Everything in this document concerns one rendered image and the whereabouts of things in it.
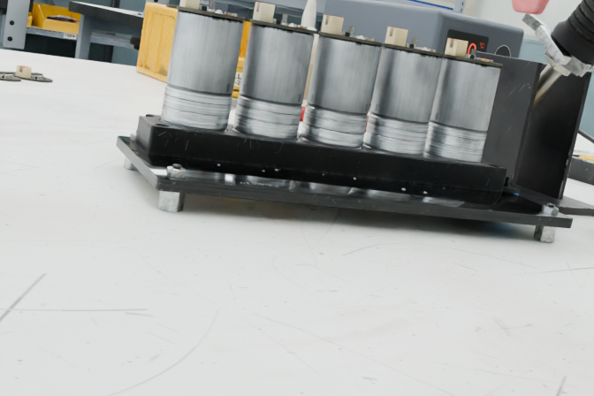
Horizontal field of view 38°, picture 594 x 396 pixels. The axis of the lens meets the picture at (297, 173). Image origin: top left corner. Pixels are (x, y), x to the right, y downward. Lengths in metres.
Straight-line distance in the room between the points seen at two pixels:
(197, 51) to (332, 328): 0.14
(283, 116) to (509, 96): 0.13
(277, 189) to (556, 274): 0.09
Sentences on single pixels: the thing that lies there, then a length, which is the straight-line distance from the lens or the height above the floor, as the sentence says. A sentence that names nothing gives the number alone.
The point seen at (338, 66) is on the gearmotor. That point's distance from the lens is 0.32.
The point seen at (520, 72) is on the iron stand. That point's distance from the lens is 0.41.
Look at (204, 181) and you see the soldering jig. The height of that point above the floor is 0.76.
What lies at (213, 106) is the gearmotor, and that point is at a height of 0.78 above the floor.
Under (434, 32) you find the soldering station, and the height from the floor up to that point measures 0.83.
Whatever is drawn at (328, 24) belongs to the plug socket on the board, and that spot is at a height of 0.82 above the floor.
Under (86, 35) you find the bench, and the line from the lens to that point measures 3.44.
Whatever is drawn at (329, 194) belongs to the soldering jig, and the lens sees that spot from 0.28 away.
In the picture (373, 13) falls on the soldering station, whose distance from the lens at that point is 0.78.
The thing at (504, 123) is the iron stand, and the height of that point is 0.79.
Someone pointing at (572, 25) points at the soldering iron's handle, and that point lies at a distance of 0.41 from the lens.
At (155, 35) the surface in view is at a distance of 0.73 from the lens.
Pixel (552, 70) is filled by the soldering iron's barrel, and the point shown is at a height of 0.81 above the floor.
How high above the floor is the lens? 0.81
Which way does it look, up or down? 10 degrees down
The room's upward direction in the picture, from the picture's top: 10 degrees clockwise
